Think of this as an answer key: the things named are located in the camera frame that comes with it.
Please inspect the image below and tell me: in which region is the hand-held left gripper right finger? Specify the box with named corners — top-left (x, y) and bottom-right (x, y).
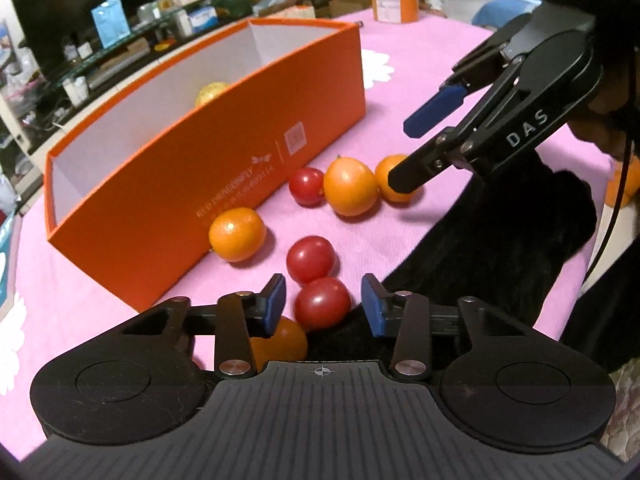
top-left (361, 273), bottom-right (538, 382)

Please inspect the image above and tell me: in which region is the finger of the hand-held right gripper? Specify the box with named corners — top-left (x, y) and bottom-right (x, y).
top-left (387, 54), bottom-right (535, 194)
top-left (402, 10), bottom-right (540, 139)

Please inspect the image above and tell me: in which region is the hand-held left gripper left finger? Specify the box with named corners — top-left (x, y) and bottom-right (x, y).
top-left (120, 274), bottom-right (288, 382)

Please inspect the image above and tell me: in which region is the small orange kumquat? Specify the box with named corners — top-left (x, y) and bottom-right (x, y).
top-left (374, 154), bottom-right (426, 204)
top-left (323, 156), bottom-right (378, 217)
top-left (248, 316), bottom-right (309, 367)
top-left (208, 207), bottom-right (267, 263)

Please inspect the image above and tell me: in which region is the red cherry tomato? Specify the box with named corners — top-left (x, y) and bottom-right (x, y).
top-left (286, 235), bottom-right (336, 285)
top-left (288, 166), bottom-right (326, 207)
top-left (293, 276), bottom-right (352, 332)

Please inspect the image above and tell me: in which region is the orange cardboard box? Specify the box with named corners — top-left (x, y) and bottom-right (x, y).
top-left (45, 16), bottom-right (367, 312)

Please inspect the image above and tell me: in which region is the yellow-green passion fruit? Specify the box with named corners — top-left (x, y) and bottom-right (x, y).
top-left (194, 81), bottom-right (232, 108)

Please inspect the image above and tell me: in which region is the black fleece cloth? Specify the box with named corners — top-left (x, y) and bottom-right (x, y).
top-left (305, 152), bottom-right (599, 363)

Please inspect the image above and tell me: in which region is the dark green bag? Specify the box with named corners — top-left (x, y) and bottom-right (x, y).
top-left (212, 0), bottom-right (253, 21)

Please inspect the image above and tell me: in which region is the blue flat package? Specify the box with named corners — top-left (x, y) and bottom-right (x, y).
top-left (91, 0), bottom-right (132, 50)

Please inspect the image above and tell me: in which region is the black television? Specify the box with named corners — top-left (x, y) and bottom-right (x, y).
top-left (9, 0), bottom-right (191, 81)

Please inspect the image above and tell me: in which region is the black cable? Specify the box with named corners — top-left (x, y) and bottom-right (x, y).
top-left (582, 125), bottom-right (636, 291)

